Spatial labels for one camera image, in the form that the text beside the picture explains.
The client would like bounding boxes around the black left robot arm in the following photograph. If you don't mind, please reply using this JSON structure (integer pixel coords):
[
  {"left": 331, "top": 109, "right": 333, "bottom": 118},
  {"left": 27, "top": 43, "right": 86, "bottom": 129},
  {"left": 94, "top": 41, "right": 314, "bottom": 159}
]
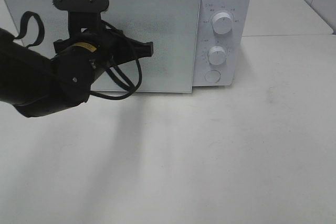
[{"left": 1, "top": 29, "right": 153, "bottom": 118}]

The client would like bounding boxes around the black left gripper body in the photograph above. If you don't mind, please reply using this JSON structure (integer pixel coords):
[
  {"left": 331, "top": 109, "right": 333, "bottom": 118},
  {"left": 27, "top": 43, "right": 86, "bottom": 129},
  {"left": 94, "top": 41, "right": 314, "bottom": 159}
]
[{"left": 54, "top": 29, "right": 154, "bottom": 66}]

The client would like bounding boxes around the white microwave door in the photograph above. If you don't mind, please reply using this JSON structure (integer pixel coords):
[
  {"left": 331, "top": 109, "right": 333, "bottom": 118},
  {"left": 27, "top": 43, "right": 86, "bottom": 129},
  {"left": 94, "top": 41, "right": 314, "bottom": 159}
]
[{"left": 4, "top": 0, "right": 200, "bottom": 93}]

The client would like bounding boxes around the upper white microwave knob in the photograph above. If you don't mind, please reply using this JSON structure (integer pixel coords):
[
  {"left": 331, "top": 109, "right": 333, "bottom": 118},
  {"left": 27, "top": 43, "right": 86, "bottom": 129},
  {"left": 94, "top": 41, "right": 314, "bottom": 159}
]
[{"left": 211, "top": 10, "right": 233, "bottom": 35}]

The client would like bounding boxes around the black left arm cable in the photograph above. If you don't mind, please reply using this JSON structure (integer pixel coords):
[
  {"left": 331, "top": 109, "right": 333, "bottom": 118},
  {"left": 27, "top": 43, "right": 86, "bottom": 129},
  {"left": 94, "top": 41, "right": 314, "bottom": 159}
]
[{"left": 12, "top": 10, "right": 143, "bottom": 101}]

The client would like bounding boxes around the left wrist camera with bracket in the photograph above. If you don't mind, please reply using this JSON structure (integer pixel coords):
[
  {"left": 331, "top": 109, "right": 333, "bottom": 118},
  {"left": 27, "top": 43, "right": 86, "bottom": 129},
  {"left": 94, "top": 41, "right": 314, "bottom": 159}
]
[{"left": 52, "top": 0, "right": 109, "bottom": 37}]

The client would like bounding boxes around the round white door button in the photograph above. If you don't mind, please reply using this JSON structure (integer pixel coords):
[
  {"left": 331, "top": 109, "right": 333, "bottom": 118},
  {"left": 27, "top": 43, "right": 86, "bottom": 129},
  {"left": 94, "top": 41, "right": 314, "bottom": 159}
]
[{"left": 204, "top": 70, "right": 221, "bottom": 83}]

